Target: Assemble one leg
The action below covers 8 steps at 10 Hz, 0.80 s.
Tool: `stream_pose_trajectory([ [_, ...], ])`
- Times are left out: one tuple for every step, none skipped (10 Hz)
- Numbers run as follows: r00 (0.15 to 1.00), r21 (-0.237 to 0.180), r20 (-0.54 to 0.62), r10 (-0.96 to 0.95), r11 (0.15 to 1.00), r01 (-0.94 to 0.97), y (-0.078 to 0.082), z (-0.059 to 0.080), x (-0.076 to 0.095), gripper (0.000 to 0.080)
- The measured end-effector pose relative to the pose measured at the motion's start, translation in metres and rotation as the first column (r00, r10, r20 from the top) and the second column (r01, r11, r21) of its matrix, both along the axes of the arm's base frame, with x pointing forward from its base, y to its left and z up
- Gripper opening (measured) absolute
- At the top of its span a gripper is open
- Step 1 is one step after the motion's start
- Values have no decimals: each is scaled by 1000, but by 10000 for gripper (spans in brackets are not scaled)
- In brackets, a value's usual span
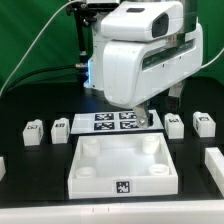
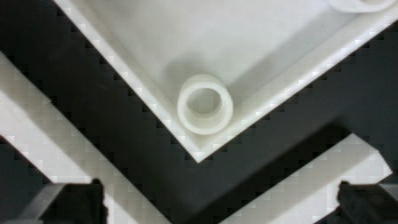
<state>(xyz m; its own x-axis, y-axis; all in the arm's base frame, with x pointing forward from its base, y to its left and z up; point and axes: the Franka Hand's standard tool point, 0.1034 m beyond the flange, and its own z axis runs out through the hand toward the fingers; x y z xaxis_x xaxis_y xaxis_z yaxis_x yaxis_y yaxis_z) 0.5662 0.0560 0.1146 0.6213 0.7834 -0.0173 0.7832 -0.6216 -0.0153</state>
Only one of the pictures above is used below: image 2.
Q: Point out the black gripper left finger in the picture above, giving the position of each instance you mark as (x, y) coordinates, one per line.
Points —
(66, 204)

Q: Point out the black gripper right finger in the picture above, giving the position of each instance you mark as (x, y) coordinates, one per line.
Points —
(366, 204)

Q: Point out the white square table top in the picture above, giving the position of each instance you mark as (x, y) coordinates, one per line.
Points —
(219, 56)

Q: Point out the white L-shaped obstacle fence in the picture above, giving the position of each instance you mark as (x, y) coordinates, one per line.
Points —
(295, 203)

